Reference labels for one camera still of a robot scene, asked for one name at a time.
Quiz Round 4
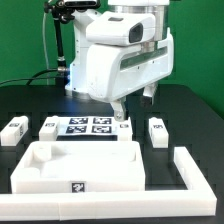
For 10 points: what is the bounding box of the white desk top tray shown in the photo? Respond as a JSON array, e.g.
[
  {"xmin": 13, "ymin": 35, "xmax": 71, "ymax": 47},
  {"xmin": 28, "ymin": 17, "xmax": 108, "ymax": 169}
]
[{"xmin": 11, "ymin": 141, "xmax": 145, "ymax": 194}]

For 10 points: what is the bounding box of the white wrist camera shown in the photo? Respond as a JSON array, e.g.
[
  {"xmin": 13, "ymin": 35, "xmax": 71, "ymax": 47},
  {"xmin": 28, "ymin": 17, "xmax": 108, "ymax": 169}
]
[{"xmin": 86, "ymin": 11, "xmax": 156, "ymax": 46}]

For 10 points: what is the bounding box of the grey cable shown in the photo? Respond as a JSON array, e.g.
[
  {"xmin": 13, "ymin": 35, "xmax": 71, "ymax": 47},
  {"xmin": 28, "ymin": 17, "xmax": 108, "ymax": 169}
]
[{"xmin": 41, "ymin": 13, "xmax": 51, "ymax": 85}]

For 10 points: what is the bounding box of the white L-shaped corner guide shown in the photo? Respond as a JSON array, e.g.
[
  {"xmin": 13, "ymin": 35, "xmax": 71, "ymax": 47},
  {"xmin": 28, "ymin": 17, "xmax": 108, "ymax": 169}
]
[{"xmin": 0, "ymin": 147, "xmax": 217, "ymax": 221}]

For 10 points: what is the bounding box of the black cable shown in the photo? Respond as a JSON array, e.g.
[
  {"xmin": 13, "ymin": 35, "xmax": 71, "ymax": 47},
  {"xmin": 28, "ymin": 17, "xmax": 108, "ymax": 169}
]
[{"xmin": 0, "ymin": 68, "xmax": 69, "ymax": 88}]

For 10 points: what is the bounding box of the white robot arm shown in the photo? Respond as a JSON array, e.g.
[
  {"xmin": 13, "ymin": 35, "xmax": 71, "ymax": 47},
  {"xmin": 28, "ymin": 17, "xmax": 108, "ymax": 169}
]
[{"xmin": 65, "ymin": 0, "xmax": 174, "ymax": 121}]

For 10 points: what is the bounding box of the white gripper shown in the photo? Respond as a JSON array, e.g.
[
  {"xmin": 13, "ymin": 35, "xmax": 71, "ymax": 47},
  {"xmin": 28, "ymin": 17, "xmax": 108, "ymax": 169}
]
[{"xmin": 86, "ymin": 29, "xmax": 174, "ymax": 121}]

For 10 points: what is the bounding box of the fiducial marker sheet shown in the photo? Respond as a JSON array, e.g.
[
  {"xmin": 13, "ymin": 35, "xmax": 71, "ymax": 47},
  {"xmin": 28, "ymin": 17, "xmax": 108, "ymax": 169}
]
[{"xmin": 58, "ymin": 116, "xmax": 118, "ymax": 136}]

